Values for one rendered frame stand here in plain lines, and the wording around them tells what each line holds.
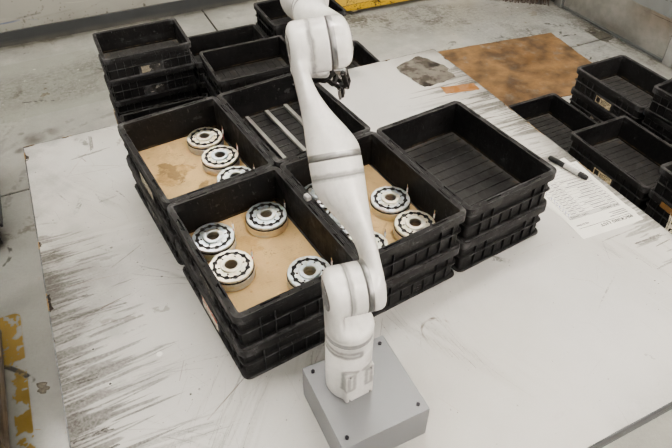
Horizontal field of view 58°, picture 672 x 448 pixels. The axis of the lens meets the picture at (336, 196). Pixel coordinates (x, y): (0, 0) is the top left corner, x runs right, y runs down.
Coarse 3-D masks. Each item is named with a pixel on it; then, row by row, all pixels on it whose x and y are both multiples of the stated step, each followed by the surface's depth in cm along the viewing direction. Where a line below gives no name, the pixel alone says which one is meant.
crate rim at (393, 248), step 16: (384, 144) 163; (400, 160) 159; (288, 176) 153; (304, 192) 148; (320, 208) 144; (464, 208) 144; (336, 224) 139; (432, 224) 139; (448, 224) 141; (400, 240) 136; (416, 240) 137; (384, 256) 134
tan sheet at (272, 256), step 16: (240, 224) 154; (288, 224) 154; (240, 240) 150; (256, 240) 150; (272, 240) 150; (288, 240) 150; (304, 240) 150; (256, 256) 146; (272, 256) 146; (288, 256) 146; (256, 272) 142; (272, 272) 142; (256, 288) 138; (272, 288) 138; (288, 288) 138; (240, 304) 134; (256, 304) 134
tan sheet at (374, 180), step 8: (368, 168) 171; (368, 176) 169; (376, 176) 169; (368, 184) 166; (376, 184) 166; (384, 184) 166; (368, 192) 163; (368, 200) 161; (376, 224) 154; (384, 224) 154; (392, 224) 154; (392, 232) 152; (392, 240) 150
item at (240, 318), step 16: (256, 176) 153; (208, 192) 148; (176, 224) 139; (192, 240) 136; (336, 240) 136; (352, 256) 132; (208, 272) 128; (304, 288) 125; (320, 288) 128; (224, 304) 122; (272, 304) 122; (240, 320) 120
